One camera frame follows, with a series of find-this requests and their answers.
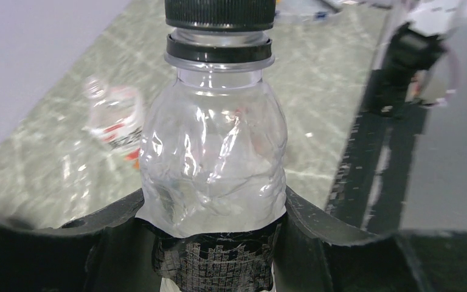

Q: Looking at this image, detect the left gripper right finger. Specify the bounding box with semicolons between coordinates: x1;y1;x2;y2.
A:
274;189;467;291

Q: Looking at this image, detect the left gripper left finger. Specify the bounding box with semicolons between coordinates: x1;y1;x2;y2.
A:
0;190;161;291

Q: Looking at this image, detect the green fruit tea bottle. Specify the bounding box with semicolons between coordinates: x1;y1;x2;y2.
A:
83;75;145;170

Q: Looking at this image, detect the clear bottle black label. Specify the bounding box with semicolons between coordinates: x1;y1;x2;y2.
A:
136;29;288;291

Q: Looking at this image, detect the black bottle cap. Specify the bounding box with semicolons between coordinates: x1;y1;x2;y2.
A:
164;0;276;32

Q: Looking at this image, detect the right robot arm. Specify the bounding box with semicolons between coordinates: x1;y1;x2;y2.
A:
365;1;467;117

